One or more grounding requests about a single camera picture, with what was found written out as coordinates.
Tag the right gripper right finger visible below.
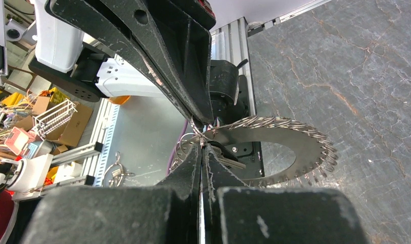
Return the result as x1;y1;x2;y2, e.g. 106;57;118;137
202;145;368;243

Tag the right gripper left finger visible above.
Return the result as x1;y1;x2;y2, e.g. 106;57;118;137
21;143;201;243

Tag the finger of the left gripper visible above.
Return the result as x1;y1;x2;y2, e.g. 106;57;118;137
142;1;216;124
45;1;205;126

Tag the metal disc with key rings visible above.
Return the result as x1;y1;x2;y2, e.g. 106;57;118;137
174;115;338;187

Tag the key with black tag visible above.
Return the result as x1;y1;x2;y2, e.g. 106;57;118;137
209;141;246;169

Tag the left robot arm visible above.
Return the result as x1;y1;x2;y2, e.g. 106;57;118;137
29;1;248;126

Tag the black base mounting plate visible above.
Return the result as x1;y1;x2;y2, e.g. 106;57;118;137
225;141;265;179

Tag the yellow plastic bin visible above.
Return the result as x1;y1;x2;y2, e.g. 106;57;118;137
0;87;70;108

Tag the cardboard box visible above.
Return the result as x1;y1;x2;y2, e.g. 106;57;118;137
14;97;93;147

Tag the pink perforated tray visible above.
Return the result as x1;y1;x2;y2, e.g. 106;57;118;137
4;127;36;156

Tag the aluminium frame rail front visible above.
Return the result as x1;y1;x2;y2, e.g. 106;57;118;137
211;17;257;115

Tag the white slotted cable duct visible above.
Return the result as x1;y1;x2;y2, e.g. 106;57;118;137
81;99;120;187

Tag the white wire basket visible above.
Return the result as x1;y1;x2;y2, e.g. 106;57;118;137
32;99;77;139

